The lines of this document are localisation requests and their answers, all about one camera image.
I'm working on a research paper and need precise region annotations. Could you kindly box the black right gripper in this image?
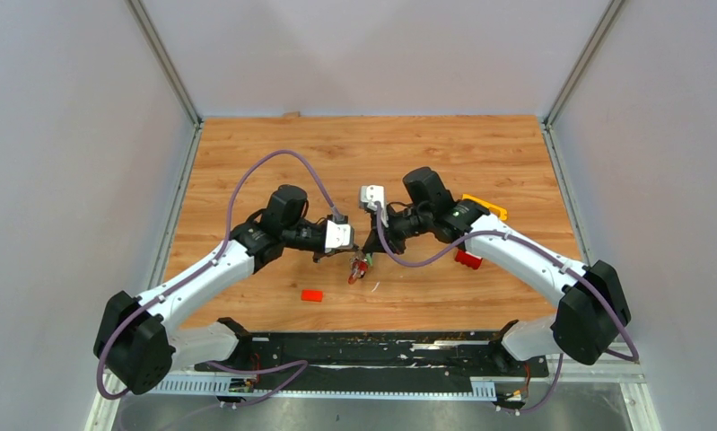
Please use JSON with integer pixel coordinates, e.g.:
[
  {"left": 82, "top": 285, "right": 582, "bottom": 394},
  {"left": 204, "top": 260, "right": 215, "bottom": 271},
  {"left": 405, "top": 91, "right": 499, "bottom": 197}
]
[{"left": 363, "top": 202, "right": 432, "bottom": 256}]

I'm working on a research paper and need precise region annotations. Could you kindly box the metal key organizer red handle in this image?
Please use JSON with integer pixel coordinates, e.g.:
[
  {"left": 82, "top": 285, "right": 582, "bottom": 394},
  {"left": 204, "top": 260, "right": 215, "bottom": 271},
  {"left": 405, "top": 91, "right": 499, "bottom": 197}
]
[{"left": 347, "top": 251, "right": 370, "bottom": 285}]

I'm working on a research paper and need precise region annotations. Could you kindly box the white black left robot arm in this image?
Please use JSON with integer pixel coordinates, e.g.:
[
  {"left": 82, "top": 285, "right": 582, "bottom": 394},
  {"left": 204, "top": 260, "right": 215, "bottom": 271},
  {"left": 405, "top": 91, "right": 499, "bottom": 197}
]
[{"left": 93, "top": 185, "right": 357, "bottom": 394}]

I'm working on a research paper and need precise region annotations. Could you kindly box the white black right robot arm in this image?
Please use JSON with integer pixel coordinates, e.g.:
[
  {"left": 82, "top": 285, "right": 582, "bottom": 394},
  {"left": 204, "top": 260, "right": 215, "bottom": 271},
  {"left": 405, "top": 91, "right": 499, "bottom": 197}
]
[{"left": 351, "top": 166, "right": 640, "bottom": 375}]

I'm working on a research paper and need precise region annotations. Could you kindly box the small orange red block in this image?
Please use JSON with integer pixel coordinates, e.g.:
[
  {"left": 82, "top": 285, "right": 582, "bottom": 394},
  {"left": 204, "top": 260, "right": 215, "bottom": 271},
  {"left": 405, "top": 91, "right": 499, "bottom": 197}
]
[{"left": 301, "top": 289, "right": 324, "bottom": 303}]

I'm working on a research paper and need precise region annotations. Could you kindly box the red tray with white slots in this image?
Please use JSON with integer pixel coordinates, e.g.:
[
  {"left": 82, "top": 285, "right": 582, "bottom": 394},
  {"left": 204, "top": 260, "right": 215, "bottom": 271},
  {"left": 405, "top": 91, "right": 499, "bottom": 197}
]
[{"left": 454, "top": 250, "right": 483, "bottom": 270}]

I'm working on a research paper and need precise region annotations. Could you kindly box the yellow plastic piece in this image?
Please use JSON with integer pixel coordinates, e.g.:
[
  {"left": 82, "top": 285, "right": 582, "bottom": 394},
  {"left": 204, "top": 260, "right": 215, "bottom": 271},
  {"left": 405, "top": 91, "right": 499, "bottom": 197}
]
[{"left": 461, "top": 194, "right": 508, "bottom": 222}]

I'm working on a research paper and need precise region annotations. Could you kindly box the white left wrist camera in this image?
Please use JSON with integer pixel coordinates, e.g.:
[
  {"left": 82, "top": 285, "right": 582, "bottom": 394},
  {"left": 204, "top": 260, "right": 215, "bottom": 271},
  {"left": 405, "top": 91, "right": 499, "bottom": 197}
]
[{"left": 324, "top": 220, "right": 354, "bottom": 251}]

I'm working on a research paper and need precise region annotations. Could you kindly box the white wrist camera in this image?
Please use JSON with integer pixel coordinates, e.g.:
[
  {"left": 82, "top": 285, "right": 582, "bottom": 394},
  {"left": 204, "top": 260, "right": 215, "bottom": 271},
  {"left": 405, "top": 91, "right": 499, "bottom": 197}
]
[
  {"left": 358, "top": 185, "right": 386, "bottom": 212},
  {"left": 324, "top": 220, "right": 354, "bottom": 251}
]

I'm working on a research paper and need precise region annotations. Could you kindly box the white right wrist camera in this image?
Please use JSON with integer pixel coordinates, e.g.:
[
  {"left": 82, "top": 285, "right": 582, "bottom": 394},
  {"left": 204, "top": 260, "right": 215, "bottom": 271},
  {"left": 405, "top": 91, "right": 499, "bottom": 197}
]
[{"left": 358, "top": 185, "right": 386, "bottom": 212}]

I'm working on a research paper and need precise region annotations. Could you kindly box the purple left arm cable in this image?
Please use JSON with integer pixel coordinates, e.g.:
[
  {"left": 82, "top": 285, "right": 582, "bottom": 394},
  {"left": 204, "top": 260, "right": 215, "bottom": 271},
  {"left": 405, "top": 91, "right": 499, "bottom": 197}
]
[{"left": 95, "top": 149, "right": 345, "bottom": 411}]

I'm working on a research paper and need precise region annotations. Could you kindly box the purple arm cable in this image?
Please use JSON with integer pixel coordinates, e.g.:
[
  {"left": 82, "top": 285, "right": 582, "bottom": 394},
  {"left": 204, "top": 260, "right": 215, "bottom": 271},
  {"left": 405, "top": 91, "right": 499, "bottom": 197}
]
[
  {"left": 95, "top": 149, "right": 345, "bottom": 411},
  {"left": 374, "top": 202, "right": 640, "bottom": 416}
]

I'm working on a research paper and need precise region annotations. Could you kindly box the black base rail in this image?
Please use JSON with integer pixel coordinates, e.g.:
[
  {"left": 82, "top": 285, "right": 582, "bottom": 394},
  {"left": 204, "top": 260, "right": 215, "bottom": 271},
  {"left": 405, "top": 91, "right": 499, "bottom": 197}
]
[{"left": 222, "top": 330, "right": 549, "bottom": 393}]

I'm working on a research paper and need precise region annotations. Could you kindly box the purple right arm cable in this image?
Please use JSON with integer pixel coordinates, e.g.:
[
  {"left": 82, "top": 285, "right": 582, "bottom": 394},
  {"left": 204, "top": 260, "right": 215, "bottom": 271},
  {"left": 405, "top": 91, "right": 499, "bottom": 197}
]
[{"left": 374, "top": 202, "right": 640, "bottom": 416}]

